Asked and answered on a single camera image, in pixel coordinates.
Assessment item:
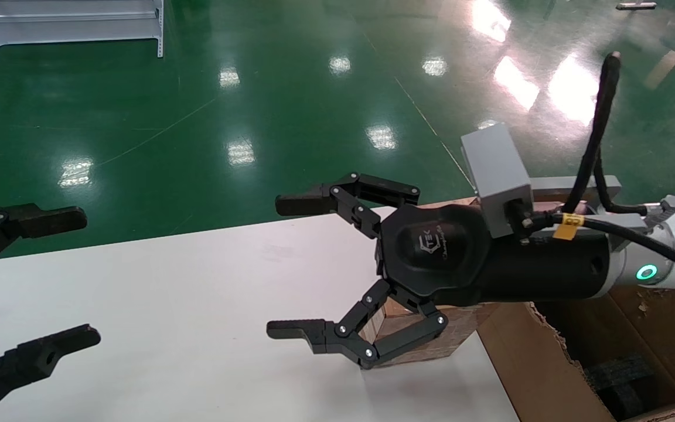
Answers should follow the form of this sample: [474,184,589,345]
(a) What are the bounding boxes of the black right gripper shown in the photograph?
[266,172,615,370]

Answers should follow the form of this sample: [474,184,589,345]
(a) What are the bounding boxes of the small brown cardboard box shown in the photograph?
[361,296,502,370]

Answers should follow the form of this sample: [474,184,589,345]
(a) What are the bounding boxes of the black looped cable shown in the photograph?
[563,52,650,215]

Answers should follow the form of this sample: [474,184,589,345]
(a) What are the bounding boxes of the black cable with yellow tag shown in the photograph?
[519,212,675,288]

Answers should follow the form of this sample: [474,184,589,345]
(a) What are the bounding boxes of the black foam block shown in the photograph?
[584,352,662,420]

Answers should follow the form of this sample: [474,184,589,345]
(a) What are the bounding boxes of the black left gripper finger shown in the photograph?
[0,202,88,281]
[0,324,102,422]

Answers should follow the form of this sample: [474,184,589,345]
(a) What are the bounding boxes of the brown wooden pallet board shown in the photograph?
[418,198,482,210]

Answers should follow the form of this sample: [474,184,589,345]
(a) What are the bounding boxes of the silver camera mount bracket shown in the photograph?
[528,175,649,241]

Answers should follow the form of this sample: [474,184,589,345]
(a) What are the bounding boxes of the white metal shelf rack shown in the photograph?
[0,0,165,68]

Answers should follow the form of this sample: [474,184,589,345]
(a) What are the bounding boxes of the big brown cardboard box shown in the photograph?
[477,286,675,422]

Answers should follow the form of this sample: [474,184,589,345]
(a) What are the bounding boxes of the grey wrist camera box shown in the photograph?
[461,123,535,239]

